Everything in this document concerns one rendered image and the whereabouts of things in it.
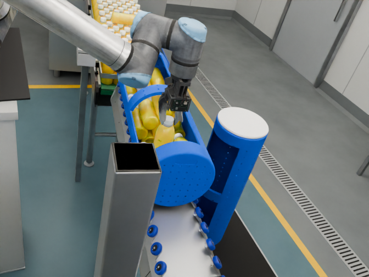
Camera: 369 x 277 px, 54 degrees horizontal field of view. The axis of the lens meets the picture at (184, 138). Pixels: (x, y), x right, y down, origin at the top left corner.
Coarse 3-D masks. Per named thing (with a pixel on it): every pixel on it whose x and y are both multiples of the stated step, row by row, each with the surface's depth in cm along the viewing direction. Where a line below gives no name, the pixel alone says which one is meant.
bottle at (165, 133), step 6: (162, 126) 130; (168, 126) 129; (156, 132) 132; (162, 132) 130; (168, 132) 130; (174, 132) 132; (156, 138) 132; (162, 138) 131; (168, 138) 131; (156, 144) 133; (162, 144) 132
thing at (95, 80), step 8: (88, 0) 328; (96, 80) 218; (96, 88) 213; (96, 96) 214; (104, 96) 243; (96, 104) 218; (104, 104) 235; (96, 112) 260; (88, 136) 271; (104, 136) 275; (112, 136) 276; (88, 144) 275; (88, 152) 280; (88, 160) 284
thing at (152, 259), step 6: (120, 102) 199; (120, 108) 196; (120, 114) 192; (126, 126) 182; (126, 138) 176; (150, 222) 136; (150, 240) 130; (150, 246) 128; (150, 252) 127; (150, 258) 125; (156, 258) 124; (150, 264) 124; (150, 270) 123; (156, 276) 120; (162, 276) 119
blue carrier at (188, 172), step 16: (160, 64) 199; (144, 96) 156; (128, 112) 159; (128, 128) 158; (192, 128) 143; (176, 144) 129; (192, 144) 131; (160, 160) 126; (176, 160) 128; (192, 160) 130; (208, 160) 132; (176, 176) 133; (192, 176) 135; (208, 176) 137; (160, 192) 136; (176, 192) 138; (192, 192) 140
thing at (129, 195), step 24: (120, 144) 48; (144, 144) 49; (120, 168) 44; (144, 168) 45; (120, 192) 46; (144, 192) 47; (120, 216) 49; (144, 216) 50; (120, 240) 52; (144, 240) 53; (96, 264) 62; (120, 264) 56
